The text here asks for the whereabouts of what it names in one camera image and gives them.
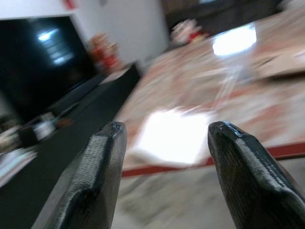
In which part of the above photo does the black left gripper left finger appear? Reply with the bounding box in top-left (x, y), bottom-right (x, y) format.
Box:
top-left (30, 121), bottom-right (128, 229)

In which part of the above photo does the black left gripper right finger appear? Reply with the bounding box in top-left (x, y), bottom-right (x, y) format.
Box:
top-left (207, 121), bottom-right (305, 229)

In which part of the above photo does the black television console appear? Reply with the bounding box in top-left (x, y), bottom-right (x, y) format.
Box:
top-left (0, 64), bottom-right (141, 229)

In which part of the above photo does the small white black gadget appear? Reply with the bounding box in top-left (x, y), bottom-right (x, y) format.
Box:
top-left (32, 111), bottom-right (59, 142)

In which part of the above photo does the white paper sheet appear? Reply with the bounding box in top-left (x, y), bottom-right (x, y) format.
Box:
top-left (130, 108), bottom-right (212, 167)

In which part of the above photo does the black flat screen television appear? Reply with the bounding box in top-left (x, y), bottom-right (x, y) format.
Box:
top-left (0, 15), bottom-right (101, 122)

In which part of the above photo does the red fortune god figure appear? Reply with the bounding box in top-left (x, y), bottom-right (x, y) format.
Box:
top-left (87, 34), bottom-right (120, 71)

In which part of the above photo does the flat brown cardboard with label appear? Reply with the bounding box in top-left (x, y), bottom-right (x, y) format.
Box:
top-left (247, 46), bottom-right (305, 81)

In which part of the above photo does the clear plastic water bottle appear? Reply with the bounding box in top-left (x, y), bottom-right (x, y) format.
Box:
top-left (211, 25), bottom-right (258, 72)

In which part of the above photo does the cartoon boy plush doll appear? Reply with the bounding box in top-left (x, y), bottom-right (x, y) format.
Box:
top-left (171, 19), bottom-right (210, 45)

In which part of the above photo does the dark grey fabric sofa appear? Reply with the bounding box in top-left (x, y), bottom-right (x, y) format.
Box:
top-left (165, 0), bottom-right (289, 33)

